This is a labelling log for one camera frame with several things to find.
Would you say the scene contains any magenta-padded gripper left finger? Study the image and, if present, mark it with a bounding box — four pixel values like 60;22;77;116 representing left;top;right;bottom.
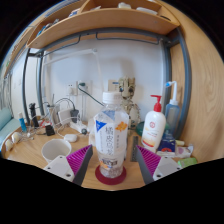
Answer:
43;144;95;187

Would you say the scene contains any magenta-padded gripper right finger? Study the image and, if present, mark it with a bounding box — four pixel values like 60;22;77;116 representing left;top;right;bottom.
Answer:
133;144;183;186

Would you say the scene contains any clear plastic drink bottle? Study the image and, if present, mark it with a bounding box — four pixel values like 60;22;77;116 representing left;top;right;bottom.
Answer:
93;91;130;179

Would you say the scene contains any cream white cup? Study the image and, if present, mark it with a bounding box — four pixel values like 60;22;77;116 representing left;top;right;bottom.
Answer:
41;138;73;164

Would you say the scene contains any small blue box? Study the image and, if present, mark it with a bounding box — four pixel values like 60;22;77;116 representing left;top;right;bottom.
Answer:
156;131;177;154

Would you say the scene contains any green cloth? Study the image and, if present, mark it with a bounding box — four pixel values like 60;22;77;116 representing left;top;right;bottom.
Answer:
177;157;199;169

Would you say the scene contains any flat tube package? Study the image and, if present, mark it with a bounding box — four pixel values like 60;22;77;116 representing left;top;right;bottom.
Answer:
174;144;195;159

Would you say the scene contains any white earbud case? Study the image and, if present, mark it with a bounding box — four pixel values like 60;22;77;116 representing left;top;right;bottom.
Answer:
63;133;79;144

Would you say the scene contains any white red-pump lotion bottle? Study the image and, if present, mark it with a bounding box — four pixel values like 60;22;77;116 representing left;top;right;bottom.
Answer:
140;94;167;153

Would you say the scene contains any white power strip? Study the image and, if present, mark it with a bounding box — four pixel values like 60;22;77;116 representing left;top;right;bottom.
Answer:
69;121;89;135

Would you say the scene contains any small black block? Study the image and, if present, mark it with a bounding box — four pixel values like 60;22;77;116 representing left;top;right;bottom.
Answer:
45;124;56;137

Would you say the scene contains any white tissue pack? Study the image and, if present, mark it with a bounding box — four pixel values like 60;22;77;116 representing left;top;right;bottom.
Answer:
86;118;98;146

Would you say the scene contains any flat round red coaster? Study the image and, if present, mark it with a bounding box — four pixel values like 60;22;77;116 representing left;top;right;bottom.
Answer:
94;164;128;186

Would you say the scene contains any white charger block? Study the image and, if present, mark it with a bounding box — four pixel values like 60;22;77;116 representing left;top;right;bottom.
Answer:
58;108;74;126

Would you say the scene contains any black power adapter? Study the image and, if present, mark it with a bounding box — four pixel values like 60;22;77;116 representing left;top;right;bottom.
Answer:
69;109;81;124

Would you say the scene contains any blue nozzle squeeze bottle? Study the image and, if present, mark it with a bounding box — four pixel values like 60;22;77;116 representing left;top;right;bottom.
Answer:
164;80;181;138

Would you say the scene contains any white tape roll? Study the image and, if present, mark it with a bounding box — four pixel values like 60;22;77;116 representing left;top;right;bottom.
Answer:
11;131;23;145
3;138;15;152

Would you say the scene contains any black handheld device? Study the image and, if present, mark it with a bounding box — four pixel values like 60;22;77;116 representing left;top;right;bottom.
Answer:
28;102;40;128

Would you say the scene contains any small blue bottle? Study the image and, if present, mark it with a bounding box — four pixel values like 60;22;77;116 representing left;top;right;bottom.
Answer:
18;112;28;133

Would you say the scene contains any light teal bed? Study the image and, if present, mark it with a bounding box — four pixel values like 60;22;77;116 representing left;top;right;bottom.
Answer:
0;106;21;145

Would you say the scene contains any tree creature figurine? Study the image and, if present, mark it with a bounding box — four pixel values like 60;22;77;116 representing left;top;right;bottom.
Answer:
118;76;141;129

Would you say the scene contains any white desk lamp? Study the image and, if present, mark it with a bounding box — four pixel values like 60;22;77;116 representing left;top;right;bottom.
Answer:
43;48;105;95

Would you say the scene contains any wooden shelf unit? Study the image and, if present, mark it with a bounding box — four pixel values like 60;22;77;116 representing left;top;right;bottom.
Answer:
26;0;181;51

